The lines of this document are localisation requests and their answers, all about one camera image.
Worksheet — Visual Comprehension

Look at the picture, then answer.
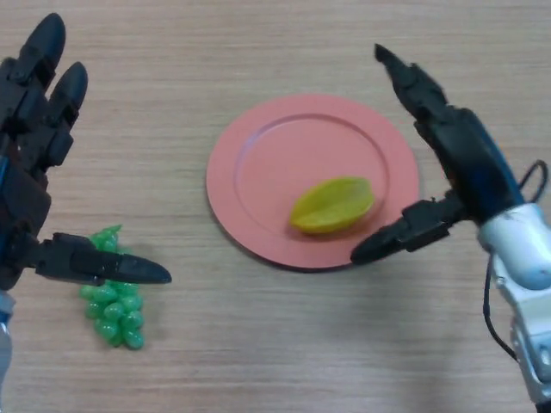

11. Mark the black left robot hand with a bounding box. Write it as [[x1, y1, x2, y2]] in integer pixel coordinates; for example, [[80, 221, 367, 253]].
[[0, 12, 173, 290]]

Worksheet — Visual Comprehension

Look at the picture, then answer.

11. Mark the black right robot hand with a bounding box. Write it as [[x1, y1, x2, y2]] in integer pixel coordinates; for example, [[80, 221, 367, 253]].
[[350, 42, 526, 266]]

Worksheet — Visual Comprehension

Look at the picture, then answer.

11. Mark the yellow starfruit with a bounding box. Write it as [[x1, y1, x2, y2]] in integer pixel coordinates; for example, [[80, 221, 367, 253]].
[[288, 176, 375, 236]]

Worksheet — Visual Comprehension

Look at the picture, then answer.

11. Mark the pink round plate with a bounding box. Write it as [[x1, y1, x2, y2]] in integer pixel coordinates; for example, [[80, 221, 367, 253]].
[[205, 94, 421, 273]]

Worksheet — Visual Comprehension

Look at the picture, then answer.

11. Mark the green grape bunch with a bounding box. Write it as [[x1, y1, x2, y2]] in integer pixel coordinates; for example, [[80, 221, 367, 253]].
[[77, 224, 145, 350]]

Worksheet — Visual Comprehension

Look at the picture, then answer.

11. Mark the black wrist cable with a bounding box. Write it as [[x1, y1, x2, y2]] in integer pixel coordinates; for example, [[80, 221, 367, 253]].
[[481, 159, 550, 362]]

